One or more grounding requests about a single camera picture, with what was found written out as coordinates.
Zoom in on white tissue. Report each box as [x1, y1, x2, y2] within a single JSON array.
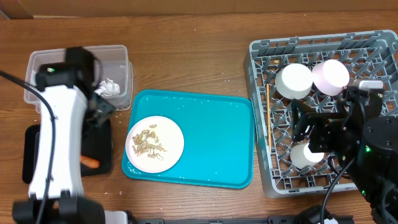
[[95, 78, 121, 96]]

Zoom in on pink plate with food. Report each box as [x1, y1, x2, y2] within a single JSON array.
[[125, 116, 185, 174]]

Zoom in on orange carrot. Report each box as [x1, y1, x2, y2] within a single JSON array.
[[80, 155, 100, 169]]

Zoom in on white bowl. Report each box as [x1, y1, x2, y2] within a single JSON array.
[[275, 63, 313, 100]]

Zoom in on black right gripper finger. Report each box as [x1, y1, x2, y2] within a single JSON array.
[[291, 99, 316, 117], [292, 116, 313, 142]]

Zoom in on black tray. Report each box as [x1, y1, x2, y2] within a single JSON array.
[[22, 120, 113, 184]]

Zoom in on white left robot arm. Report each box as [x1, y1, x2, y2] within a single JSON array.
[[11, 47, 114, 223]]

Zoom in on grey dish rack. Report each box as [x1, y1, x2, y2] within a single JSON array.
[[243, 30, 397, 198]]

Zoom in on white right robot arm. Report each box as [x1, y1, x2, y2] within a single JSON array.
[[291, 86, 397, 223]]

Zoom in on teal serving tray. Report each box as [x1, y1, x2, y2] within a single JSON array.
[[121, 90, 255, 189]]

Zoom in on wooden chopstick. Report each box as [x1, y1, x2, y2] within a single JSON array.
[[266, 83, 272, 152]]

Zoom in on white cup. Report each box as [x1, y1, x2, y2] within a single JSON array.
[[290, 143, 325, 169]]

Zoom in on clear plastic bin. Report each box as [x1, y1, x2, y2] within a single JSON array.
[[25, 45, 133, 111]]

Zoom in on pink bowl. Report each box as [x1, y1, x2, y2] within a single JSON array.
[[312, 59, 350, 96]]

